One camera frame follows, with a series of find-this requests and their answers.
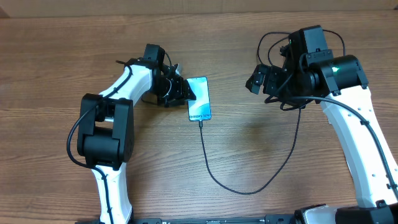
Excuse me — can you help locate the Samsung Galaxy smartphone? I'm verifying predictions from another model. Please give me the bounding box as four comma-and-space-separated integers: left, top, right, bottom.
187, 77, 211, 121

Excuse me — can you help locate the black USB charging cable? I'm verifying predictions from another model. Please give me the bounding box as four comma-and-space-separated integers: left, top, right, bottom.
198, 29, 346, 196

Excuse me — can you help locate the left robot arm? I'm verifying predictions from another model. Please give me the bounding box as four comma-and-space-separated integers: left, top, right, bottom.
70, 44, 197, 223

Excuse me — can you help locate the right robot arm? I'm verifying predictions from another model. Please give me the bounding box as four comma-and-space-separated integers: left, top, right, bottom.
246, 26, 397, 223

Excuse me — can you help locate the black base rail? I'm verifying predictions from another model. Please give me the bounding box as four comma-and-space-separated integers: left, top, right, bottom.
74, 214, 352, 224

